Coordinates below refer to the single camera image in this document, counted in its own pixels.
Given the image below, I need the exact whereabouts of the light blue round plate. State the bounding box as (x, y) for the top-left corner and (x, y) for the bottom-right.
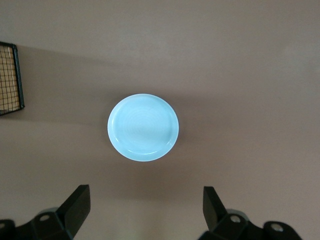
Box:
(107, 93), (181, 163)

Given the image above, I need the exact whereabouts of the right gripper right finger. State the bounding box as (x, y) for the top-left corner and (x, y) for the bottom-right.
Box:
(196, 185), (265, 240)

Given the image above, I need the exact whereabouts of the black wire rack wooden top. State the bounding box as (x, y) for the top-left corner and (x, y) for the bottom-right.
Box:
(0, 40), (26, 118)

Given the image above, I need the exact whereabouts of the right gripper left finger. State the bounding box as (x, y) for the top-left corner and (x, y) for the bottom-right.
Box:
(14, 184), (91, 240)

